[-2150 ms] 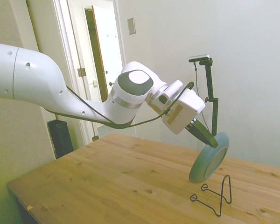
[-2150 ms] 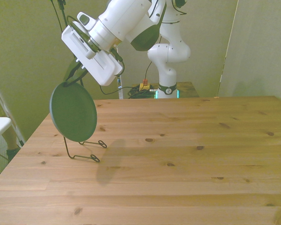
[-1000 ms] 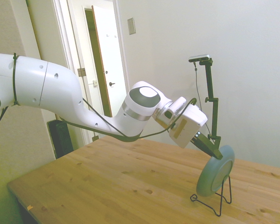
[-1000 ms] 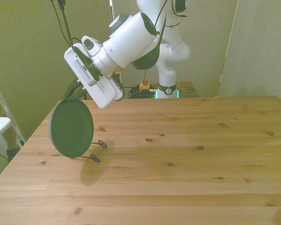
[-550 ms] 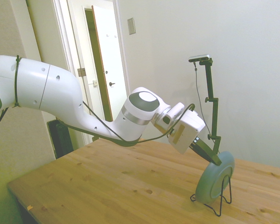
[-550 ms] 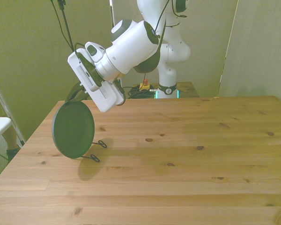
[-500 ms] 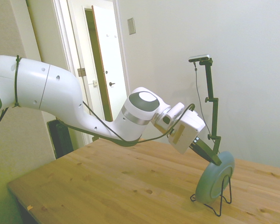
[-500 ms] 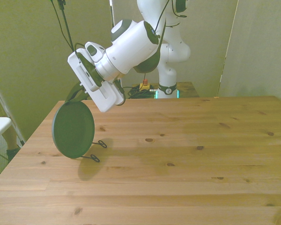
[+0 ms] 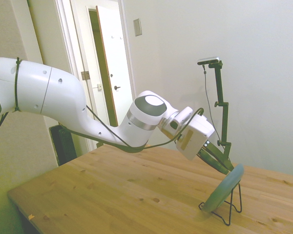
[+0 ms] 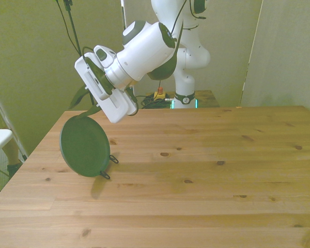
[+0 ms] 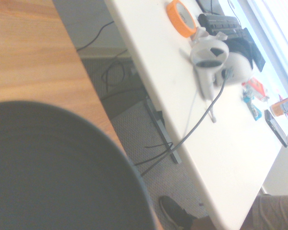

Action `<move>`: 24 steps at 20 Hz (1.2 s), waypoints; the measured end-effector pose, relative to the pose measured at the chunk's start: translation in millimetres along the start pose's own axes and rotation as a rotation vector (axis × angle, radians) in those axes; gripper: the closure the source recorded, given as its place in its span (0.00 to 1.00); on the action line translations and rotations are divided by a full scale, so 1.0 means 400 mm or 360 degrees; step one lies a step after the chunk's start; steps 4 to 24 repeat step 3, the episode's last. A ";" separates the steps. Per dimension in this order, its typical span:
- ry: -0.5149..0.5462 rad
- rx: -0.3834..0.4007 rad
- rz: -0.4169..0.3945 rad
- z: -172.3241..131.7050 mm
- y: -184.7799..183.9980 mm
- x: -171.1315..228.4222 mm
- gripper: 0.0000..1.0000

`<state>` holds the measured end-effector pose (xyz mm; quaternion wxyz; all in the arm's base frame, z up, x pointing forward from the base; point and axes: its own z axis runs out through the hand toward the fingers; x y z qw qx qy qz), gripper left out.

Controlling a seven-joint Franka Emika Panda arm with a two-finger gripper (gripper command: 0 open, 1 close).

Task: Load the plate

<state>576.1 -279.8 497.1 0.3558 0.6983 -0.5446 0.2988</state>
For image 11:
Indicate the red snack packet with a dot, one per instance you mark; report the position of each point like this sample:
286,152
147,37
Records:
256,87

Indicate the grey metal table leg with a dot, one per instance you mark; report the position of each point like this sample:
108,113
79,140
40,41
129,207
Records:
163,129

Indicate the khaki shorts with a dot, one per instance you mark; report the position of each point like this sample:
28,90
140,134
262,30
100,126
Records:
273,213

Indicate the white and black VR headset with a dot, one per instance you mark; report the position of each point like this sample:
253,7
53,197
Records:
240,67

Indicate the person bare leg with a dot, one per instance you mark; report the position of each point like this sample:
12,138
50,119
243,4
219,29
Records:
202,224

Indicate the dark flat laptop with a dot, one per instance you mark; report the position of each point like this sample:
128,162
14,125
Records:
206,5

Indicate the white plastic side table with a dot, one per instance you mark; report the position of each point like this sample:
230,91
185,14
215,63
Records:
158,60

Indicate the black keyboard device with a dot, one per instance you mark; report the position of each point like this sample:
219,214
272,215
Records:
218,22

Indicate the white VR hand controller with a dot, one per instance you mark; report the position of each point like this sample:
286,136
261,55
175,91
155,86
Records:
206,81

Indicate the dark sneaker shoe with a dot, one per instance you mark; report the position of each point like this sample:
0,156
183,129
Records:
175,213

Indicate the blue small tool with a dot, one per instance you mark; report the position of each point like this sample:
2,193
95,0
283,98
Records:
255,111

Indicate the orange tape roll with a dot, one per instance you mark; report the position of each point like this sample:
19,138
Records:
175,17

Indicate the black smartphone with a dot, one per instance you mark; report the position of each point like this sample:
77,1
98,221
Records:
277,129

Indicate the orange bottle with label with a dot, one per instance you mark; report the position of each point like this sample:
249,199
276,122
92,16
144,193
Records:
283,107

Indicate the dark teal round plate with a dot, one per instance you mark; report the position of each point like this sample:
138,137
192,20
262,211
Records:
50,172

